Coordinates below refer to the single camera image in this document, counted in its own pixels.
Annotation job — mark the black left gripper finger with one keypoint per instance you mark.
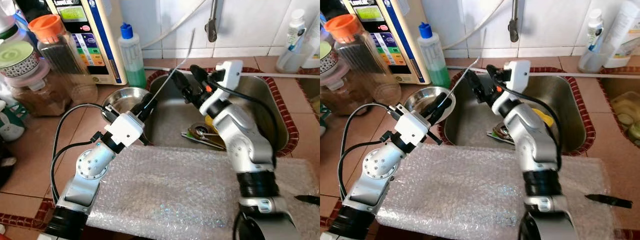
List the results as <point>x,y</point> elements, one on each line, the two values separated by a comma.
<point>150,111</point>
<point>145,104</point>
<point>442,111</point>
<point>437,103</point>

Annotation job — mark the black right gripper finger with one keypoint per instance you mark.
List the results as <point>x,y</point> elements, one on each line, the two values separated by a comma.
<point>182,89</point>
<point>200,76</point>
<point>495,75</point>
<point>477,87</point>

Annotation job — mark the thin white chopstick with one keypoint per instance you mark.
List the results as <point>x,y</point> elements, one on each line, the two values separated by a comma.
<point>462,79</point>
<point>165,84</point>

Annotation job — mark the yellow plastic bowl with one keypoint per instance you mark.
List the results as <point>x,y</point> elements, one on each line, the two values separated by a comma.
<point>544,117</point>

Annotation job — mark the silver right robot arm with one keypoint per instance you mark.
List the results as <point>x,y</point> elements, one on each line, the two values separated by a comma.
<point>245,140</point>
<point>537,145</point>

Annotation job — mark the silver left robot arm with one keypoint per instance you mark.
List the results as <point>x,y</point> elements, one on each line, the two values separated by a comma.
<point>380,165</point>
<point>92,165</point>

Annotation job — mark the sink drain strainer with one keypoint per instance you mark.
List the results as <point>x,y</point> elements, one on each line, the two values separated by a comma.
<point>501,130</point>
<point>201,131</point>

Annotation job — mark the green dish soap bottle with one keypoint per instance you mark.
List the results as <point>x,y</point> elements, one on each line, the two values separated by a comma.
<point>434,65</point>
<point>132,65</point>

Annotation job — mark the cream water ionizer machine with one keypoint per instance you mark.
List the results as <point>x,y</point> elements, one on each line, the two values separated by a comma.
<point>395,50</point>
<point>95,50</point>

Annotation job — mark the plastic jar brown contents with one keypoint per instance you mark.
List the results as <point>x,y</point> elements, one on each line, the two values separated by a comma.
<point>350,100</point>
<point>40,100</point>

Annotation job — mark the clear bubble wrap sheet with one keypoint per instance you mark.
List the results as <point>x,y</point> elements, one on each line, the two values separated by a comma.
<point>175,190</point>
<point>460,195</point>

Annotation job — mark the clear plastic cup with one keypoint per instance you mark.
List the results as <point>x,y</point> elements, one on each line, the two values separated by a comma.
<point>287,62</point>
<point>590,62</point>

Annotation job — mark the small white bottle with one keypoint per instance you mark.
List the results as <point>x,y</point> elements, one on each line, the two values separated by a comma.
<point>296,25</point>
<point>595,25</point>

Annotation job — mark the patterned bowl green lid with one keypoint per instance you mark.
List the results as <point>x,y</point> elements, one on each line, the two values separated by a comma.
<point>17,62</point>
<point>327,62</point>

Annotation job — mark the large white bottle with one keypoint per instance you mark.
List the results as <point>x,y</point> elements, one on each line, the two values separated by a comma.
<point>625,30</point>
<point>314,50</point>

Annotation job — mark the glass jar orange lid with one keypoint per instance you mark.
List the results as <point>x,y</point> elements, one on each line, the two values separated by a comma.
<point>345,27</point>
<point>47,27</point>

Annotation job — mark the clear plastic container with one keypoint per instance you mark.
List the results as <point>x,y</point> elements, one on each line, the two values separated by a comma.
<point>627,107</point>

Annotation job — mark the round glass bowl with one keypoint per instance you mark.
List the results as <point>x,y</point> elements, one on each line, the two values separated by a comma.
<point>634,131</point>

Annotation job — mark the black knife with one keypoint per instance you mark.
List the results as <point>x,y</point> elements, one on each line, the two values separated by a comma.
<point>307,199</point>
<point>607,201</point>

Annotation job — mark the white blue plastic bottle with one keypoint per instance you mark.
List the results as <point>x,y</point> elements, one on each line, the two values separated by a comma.
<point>10,25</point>

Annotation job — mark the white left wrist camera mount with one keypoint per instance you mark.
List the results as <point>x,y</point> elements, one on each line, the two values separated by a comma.
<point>412,127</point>
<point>122,129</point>

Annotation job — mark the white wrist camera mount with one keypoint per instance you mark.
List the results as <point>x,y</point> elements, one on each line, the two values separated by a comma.
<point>517,75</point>
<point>122,129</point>
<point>412,127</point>
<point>230,75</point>

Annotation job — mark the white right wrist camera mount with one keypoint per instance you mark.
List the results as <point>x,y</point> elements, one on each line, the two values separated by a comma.
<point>230,75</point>
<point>517,75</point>

